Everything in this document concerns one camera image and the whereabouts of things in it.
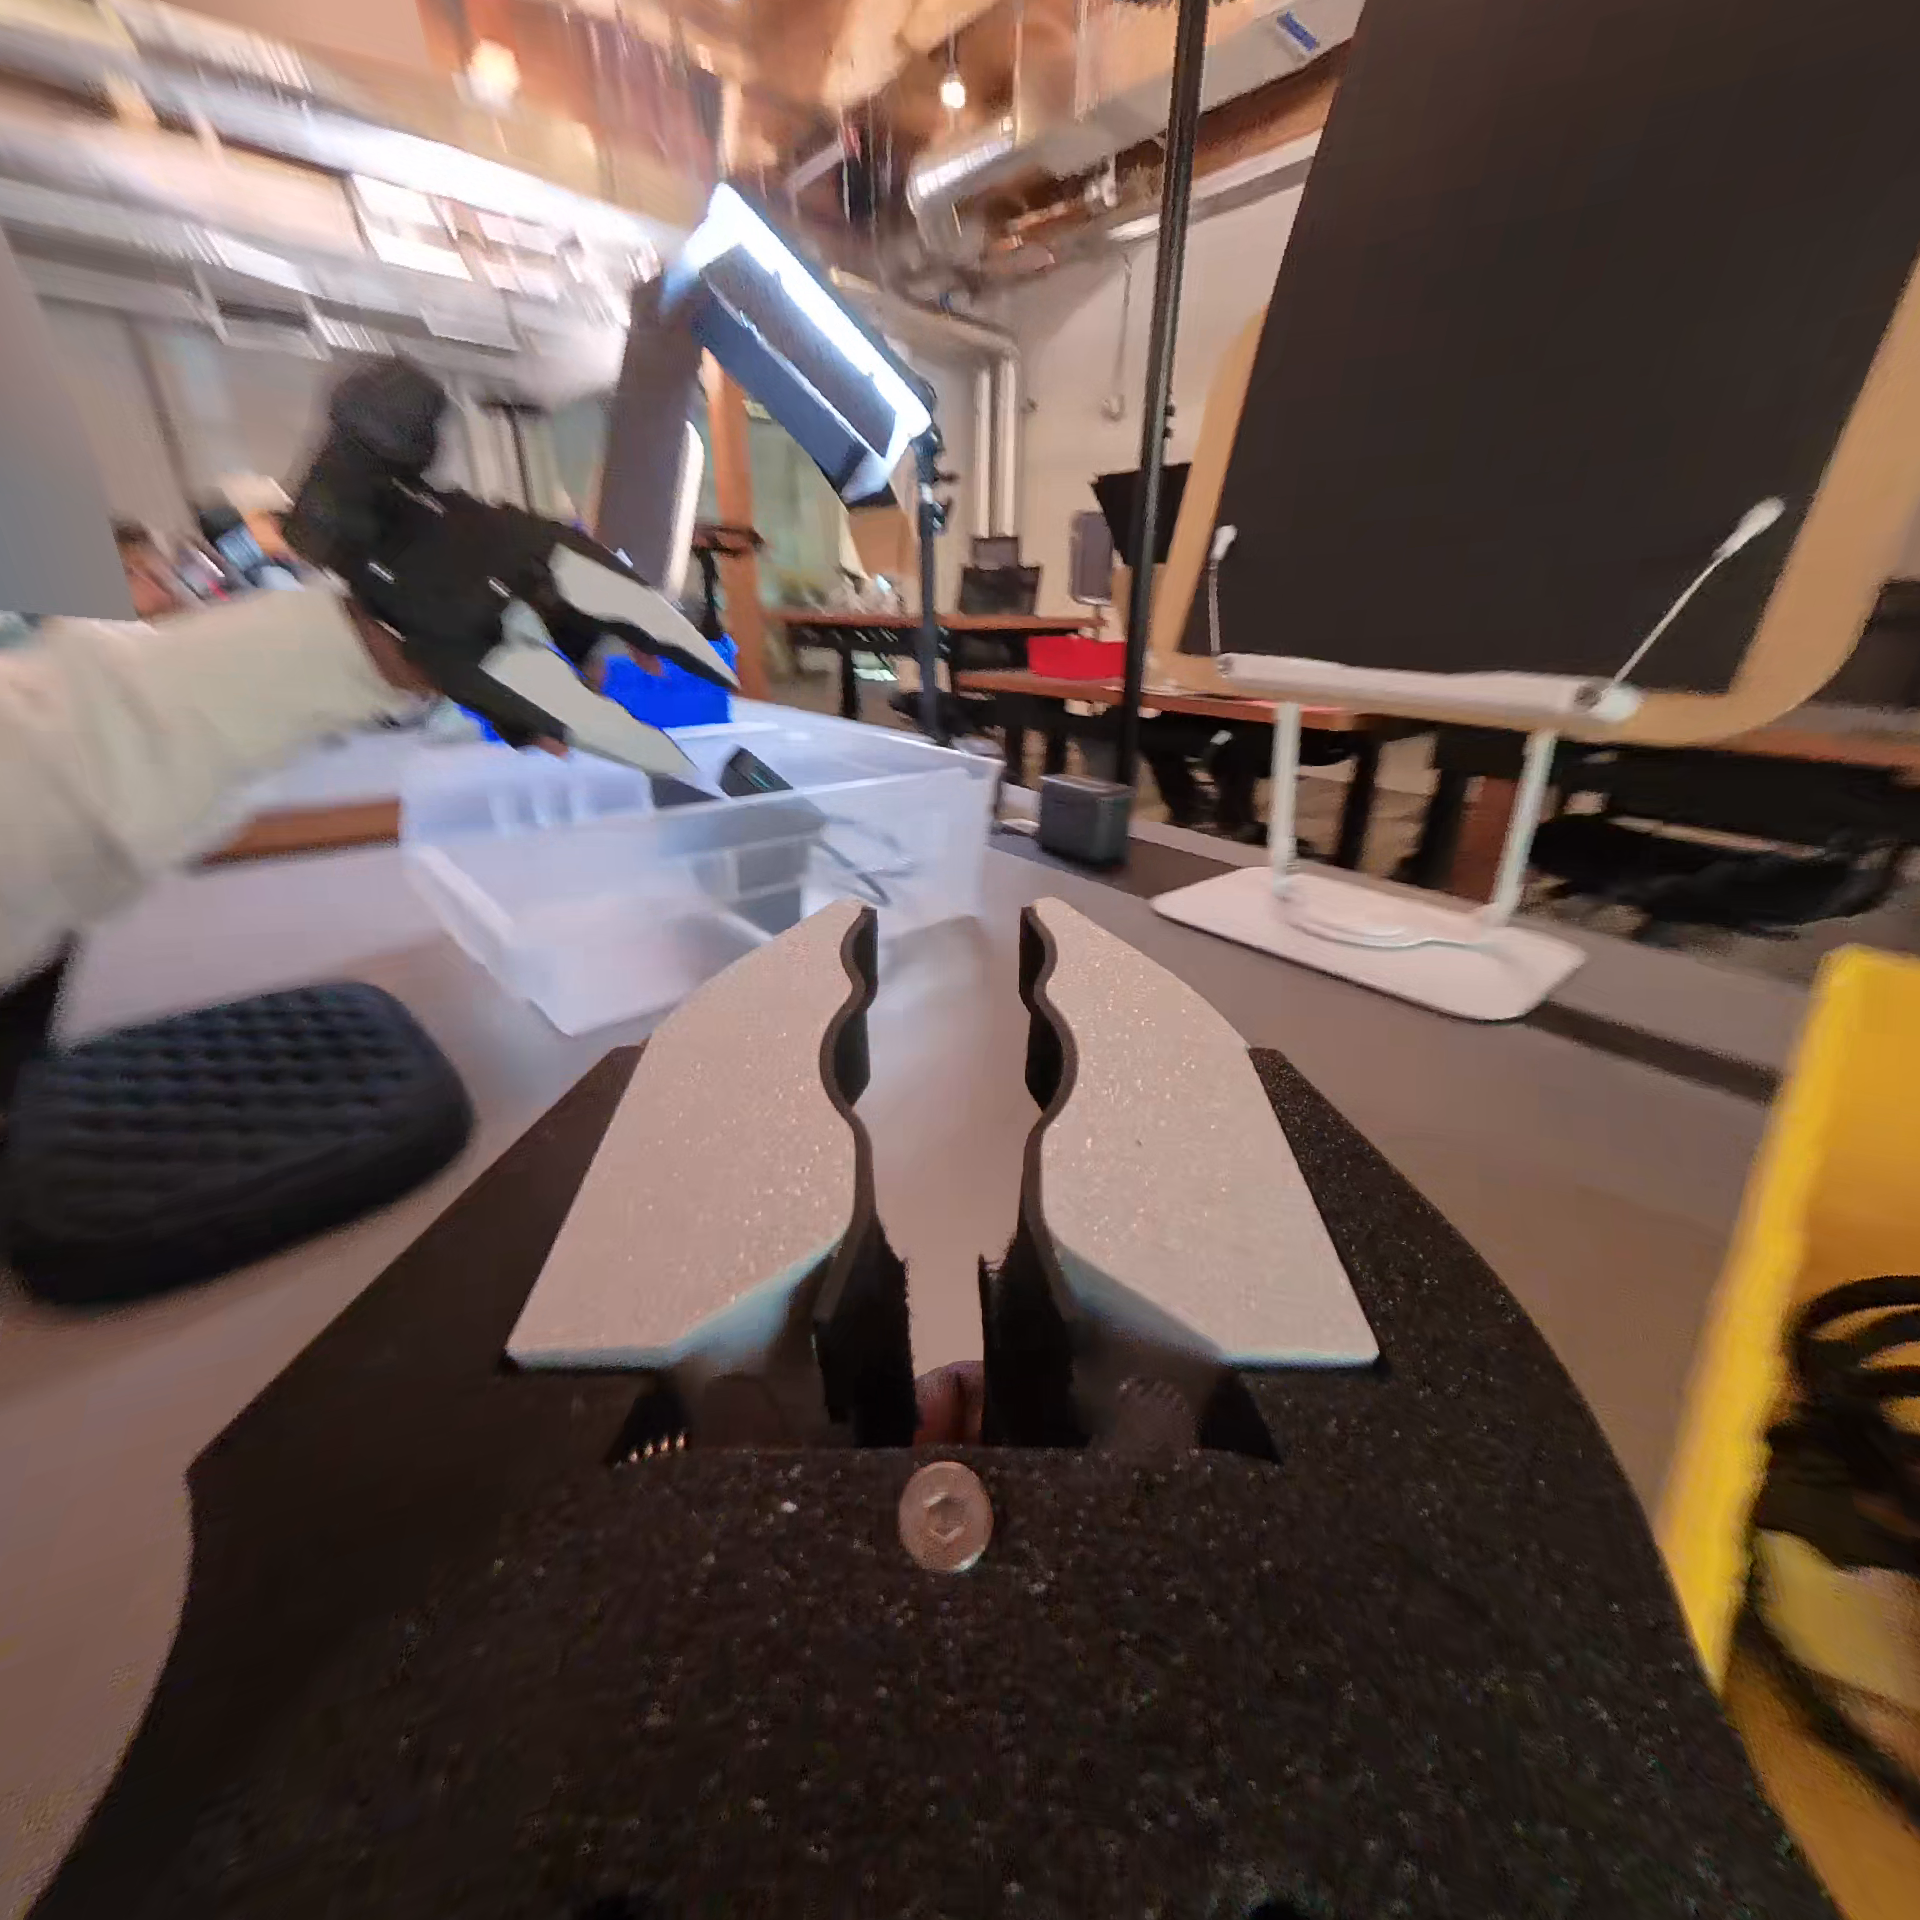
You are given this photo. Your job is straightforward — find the wooden table black legs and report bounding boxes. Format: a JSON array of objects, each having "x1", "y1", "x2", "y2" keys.
[
  {"x1": 957, "y1": 666, "x2": 1390, "y2": 881},
  {"x1": 779, "y1": 605, "x2": 1107, "y2": 721}
]

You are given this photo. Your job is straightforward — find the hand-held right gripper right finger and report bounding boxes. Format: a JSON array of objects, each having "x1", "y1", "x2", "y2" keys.
[{"x1": 976, "y1": 898, "x2": 1386, "y2": 1452}]

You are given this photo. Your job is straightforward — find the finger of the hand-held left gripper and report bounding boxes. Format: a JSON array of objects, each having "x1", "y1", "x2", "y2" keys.
[
  {"x1": 486, "y1": 602, "x2": 705, "y2": 785},
  {"x1": 548, "y1": 538, "x2": 741, "y2": 691}
]

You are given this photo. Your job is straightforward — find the black light stand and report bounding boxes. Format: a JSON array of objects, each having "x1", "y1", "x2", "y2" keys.
[{"x1": 896, "y1": 426, "x2": 967, "y2": 749}]

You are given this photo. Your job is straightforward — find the dark flat device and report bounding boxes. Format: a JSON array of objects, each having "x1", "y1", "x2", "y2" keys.
[{"x1": 705, "y1": 745, "x2": 829, "y2": 935}]

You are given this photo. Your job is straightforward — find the studio light panel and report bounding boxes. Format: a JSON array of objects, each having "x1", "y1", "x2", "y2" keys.
[{"x1": 662, "y1": 181, "x2": 942, "y2": 507}]

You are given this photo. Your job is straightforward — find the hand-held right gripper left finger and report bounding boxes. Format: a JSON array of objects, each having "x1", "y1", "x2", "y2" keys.
[{"x1": 503, "y1": 898, "x2": 920, "y2": 1452}]

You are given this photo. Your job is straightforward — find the black wrist rest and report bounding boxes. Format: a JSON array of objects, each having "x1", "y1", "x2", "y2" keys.
[{"x1": 0, "y1": 980, "x2": 473, "y2": 1306}]

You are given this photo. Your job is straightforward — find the person's left forearm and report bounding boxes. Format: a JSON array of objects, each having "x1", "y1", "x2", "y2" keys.
[{"x1": 0, "y1": 585, "x2": 440, "y2": 992}]

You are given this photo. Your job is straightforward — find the grey desk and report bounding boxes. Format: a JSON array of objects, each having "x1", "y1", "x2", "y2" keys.
[{"x1": 0, "y1": 819, "x2": 1825, "y2": 1864}]

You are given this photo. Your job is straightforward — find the silver air duct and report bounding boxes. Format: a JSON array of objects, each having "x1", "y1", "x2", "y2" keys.
[{"x1": 903, "y1": 113, "x2": 1186, "y2": 256}]

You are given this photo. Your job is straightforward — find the black pole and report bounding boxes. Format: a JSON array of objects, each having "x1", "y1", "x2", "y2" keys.
[{"x1": 1117, "y1": 0, "x2": 1212, "y2": 785}]

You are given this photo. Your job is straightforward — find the black sheet wooden board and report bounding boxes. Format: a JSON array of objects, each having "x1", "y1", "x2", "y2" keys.
[{"x1": 1177, "y1": 0, "x2": 1920, "y2": 749}]

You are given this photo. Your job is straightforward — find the white table wooden edge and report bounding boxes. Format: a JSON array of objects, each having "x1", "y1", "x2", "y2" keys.
[{"x1": 193, "y1": 706, "x2": 498, "y2": 873}]

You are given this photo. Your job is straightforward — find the clear plastic bin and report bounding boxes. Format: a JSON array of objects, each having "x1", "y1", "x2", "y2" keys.
[{"x1": 399, "y1": 700, "x2": 1006, "y2": 1039}]

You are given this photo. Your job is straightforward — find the yellow plastic bin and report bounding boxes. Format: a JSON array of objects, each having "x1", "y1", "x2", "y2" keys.
[{"x1": 1658, "y1": 947, "x2": 1920, "y2": 1920}]

